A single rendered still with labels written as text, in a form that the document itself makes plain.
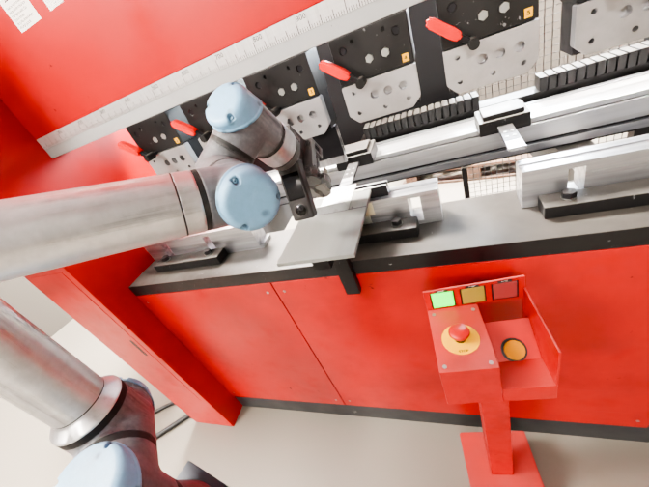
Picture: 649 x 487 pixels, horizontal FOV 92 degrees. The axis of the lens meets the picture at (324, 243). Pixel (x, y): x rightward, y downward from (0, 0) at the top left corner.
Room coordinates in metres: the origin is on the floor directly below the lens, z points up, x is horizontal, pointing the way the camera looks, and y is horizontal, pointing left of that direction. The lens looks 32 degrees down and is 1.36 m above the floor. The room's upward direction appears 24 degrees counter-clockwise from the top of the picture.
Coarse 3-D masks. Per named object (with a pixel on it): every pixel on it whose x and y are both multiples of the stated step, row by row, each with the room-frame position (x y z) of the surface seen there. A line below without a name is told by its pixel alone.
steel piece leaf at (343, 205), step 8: (336, 192) 0.79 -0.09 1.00; (344, 192) 0.77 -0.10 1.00; (352, 192) 0.75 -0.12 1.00; (328, 200) 0.76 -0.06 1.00; (336, 200) 0.75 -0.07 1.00; (344, 200) 0.73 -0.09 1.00; (320, 208) 0.71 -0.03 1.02; (328, 208) 0.70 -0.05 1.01; (336, 208) 0.69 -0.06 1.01; (344, 208) 0.68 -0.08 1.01
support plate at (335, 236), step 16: (368, 192) 0.72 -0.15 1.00; (304, 224) 0.70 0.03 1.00; (320, 224) 0.67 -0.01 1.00; (336, 224) 0.63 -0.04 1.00; (352, 224) 0.60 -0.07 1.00; (304, 240) 0.63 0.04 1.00; (320, 240) 0.60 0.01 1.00; (336, 240) 0.57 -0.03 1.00; (352, 240) 0.55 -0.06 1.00; (288, 256) 0.59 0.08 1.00; (304, 256) 0.56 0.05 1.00; (320, 256) 0.54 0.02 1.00; (336, 256) 0.52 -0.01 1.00; (352, 256) 0.50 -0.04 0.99
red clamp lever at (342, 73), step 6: (324, 66) 0.67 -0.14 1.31; (330, 66) 0.67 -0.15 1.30; (336, 66) 0.67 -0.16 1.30; (330, 72) 0.67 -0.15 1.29; (336, 72) 0.67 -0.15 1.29; (342, 72) 0.66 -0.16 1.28; (348, 72) 0.66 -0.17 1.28; (342, 78) 0.66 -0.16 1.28; (348, 78) 0.66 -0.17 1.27; (354, 78) 0.66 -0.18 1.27; (360, 78) 0.65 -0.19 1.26; (360, 84) 0.64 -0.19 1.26
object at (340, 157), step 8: (336, 128) 0.76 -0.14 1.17; (320, 136) 0.78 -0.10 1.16; (328, 136) 0.77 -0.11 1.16; (336, 136) 0.76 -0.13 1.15; (320, 144) 0.78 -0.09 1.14; (328, 144) 0.77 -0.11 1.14; (336, 144) 0.76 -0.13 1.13; (328, 152) 0.77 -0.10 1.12; (336, 152) 0.76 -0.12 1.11; (344, 152) 0.76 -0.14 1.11; (320, 160) 0.79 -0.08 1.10; (328, 160) 0.79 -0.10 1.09; (336, 160) 0.78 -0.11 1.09; (344, 160) 0.77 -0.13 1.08
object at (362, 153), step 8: (352, 144) 1.02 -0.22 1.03; (360, 144) 0.98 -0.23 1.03; (368, 144) 0.96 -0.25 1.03; (376, 144) 1.00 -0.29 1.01; (352, 152) 0.95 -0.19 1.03; (360, 152) 0.94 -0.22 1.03; (368, 152) 0.92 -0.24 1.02; (376, 152) 0.97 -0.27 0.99; (352, 160) 0.94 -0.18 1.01; (360, 160) 0.93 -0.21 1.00; (368, 160) 0.92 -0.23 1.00; (344, 168) 0.96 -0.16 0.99; (352, 168) 0.90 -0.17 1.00; (344, 176) 0.87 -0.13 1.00; (352, 176) 0.84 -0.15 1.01; (344, 184) 0.82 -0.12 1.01; (352, 184) 0.81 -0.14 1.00
